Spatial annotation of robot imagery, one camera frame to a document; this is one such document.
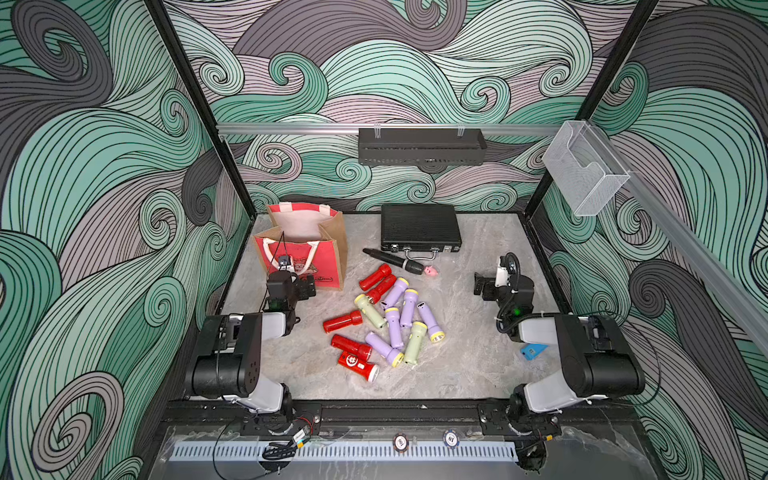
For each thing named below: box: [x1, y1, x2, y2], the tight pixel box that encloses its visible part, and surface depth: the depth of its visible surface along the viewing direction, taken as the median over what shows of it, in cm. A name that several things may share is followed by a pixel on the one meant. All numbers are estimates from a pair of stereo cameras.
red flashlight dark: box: [330, 334, 373, 361], surface depth 85 cm
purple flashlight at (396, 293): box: [381, 277, 410, 310], surface depth 96 cm
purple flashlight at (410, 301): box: [400, 289, 419, 328], surface depth 92 cm
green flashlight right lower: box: [404, 321, 428, 366], surface depth 85 cm
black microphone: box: [362, 248, 424, 275], surface depth 106 cm
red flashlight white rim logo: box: [337, 350, 380, 383], surface depth 81 cm
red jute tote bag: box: [254, 202, 348, 291], surface depth 91 cm
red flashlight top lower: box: [367, 274, 397, 304], surface depth 97 cm
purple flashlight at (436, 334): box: [417, 301, 446, 343], surface depth 88 cm
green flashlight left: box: [354, 294, 388, 329], surface depth 92 cm
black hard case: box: [380, 203, 462, 259], surface depth 110 cm
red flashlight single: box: [323, 310, 363, 333], surface depth 89 cm
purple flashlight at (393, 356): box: [365, 332, 405, 368], surface depth 84 cm
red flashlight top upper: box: [359, 263, 392, 291], surface depth 100 cm
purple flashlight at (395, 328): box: [385, 307, 404, 349], surface depth 89 cm
